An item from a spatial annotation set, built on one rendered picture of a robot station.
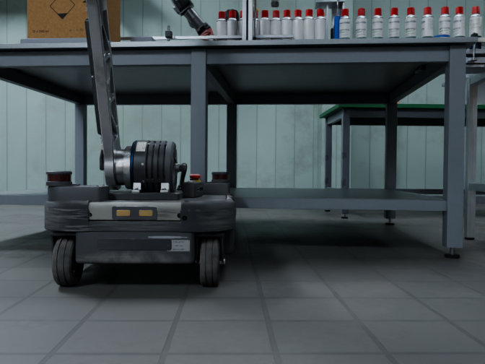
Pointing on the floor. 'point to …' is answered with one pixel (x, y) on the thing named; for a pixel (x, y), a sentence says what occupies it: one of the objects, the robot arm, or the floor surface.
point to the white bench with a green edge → (341, 111)
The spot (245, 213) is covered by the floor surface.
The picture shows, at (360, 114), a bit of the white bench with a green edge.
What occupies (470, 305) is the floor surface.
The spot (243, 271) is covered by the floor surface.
